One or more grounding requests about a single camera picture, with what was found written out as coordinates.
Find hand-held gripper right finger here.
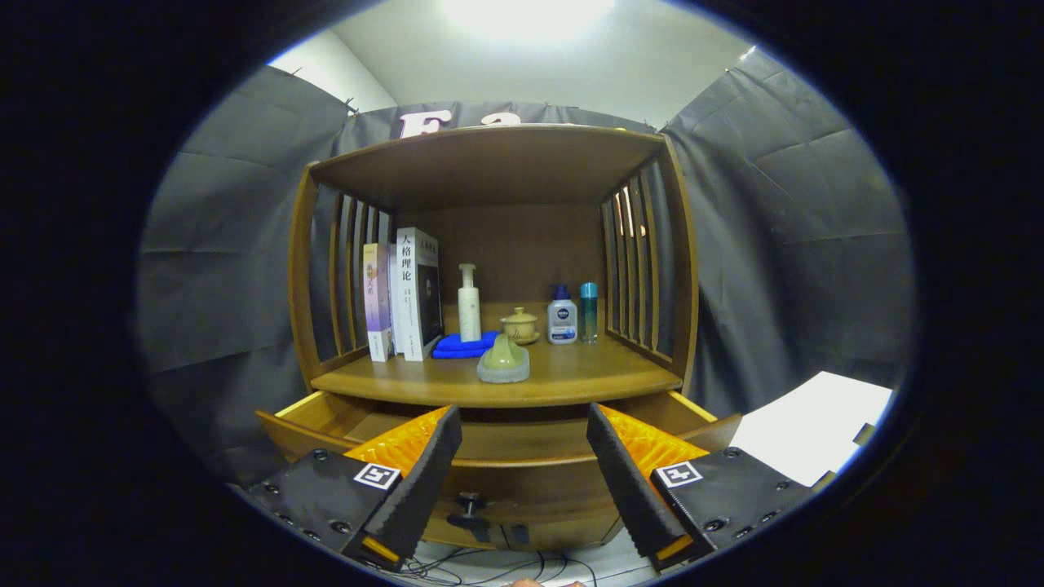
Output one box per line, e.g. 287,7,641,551
585,404,821,572

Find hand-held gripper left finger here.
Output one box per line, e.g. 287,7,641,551
231,405,464,572

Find wooden drawer with black knob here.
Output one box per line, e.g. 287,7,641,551
255,390,743,531

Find green brush with grey base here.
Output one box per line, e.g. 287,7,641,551
477,333,531,384

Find wooden cabinet door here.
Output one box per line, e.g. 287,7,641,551
422,518,502,549
502,514,625,552

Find wooden countertop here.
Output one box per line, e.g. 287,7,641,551
310,322,683,408

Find wooden cabinet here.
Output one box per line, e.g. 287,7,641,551
287,124,701,551

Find blue folded cloth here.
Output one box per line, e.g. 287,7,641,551
431,330,500,360

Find white lotion bottle blue cap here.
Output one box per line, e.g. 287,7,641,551
547,285,579,345

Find white pump bottle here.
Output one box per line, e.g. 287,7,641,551
458,263,483,343

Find thick white book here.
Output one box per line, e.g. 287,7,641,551
396,227,444,362

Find beige lidded teacup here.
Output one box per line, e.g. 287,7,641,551
500,307,541,346

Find thin white book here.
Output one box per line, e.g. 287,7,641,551
388,243,405,355

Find pink purple book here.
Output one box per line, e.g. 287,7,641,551
363,242,392,363

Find white board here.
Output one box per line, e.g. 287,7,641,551
728,371,894,488

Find ceiling light panel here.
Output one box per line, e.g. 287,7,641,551
440,0,617,42

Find tangle of cables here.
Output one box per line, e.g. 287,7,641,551
391,546,604,587

